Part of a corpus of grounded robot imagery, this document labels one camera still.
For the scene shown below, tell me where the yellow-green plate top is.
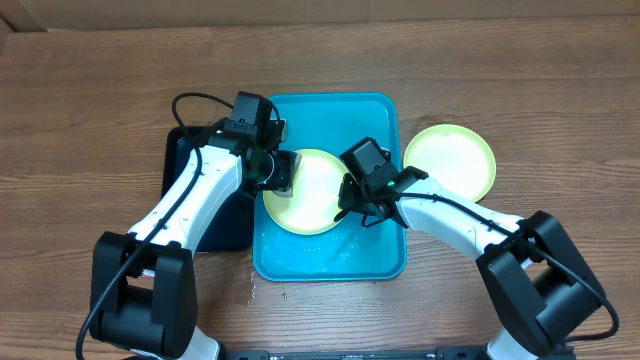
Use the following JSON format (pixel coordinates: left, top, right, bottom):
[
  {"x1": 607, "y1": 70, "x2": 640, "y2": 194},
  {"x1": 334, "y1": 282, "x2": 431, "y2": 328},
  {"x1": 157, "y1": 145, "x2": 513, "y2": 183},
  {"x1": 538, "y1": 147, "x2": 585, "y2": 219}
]
[{"x1": 263, "y1": 149, "x2": 348, "y2": 235}]

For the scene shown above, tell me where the yellow-green plate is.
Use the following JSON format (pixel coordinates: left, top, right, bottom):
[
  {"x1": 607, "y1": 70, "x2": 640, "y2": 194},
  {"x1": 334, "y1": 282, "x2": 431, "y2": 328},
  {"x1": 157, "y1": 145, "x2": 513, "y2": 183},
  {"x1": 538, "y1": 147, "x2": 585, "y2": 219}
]
[
  {"x1": 403, "y1": 124, "x2": 497, "y2": 202},
  {"x1": 263, "y1": 149, "x2": 348, "y2": 235}
]

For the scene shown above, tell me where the yellow-green plate bottom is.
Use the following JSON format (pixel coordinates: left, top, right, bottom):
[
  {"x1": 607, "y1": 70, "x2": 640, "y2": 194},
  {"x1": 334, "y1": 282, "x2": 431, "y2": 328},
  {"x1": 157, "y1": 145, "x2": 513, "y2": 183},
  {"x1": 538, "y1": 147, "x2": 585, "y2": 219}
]
[{"x1": 403, "y1": 124, "x2": 497, "y2": 202}]

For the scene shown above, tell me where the dark green sponge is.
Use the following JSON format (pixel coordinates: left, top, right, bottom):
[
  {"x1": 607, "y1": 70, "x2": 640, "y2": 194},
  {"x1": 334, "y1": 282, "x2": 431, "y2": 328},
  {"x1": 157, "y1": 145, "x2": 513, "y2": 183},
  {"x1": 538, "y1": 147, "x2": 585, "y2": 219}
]
[{"x1": 272, "y1": 188, "x2": 293, "y2": 198}]

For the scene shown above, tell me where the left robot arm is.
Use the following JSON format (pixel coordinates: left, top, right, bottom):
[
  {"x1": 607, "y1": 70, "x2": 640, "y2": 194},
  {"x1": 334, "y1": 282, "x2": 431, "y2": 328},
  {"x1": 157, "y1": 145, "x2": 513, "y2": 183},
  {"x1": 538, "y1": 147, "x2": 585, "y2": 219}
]
[{"x1": 75, "y1": 91, "x2": 301, "y2": 359}]

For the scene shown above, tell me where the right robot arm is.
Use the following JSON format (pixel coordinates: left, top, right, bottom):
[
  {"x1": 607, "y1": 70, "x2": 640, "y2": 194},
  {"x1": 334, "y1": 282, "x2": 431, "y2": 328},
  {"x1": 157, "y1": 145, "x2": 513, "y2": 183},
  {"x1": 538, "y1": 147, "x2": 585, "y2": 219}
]
[{"x1": 337, "y1": 137, "x2": 610, "y2": 359}]

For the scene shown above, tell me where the teal plastic tray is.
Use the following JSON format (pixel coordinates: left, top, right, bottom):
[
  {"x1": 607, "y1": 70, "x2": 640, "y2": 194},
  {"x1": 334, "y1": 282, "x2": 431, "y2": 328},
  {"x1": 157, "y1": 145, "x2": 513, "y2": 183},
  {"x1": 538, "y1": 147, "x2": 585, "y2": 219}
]
[{"x1": 253, "y1": 93, "x2": 407, "y2": 282}]

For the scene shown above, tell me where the black rectangular tray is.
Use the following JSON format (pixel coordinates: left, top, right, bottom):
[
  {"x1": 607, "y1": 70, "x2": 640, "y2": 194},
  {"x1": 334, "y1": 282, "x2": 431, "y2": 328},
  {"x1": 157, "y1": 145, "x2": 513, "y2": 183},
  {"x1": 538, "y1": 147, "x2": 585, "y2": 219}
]
[{"x1": 161, "y1": 127, "x2": 255, "y2": 253}]

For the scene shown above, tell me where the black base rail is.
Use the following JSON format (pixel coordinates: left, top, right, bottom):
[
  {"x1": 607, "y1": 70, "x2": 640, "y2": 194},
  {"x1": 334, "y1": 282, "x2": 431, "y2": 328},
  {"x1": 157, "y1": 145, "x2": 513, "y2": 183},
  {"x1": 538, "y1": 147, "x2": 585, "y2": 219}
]
[{"x1": 218, "y1": 346, "x2": 490, "y2": 360}]

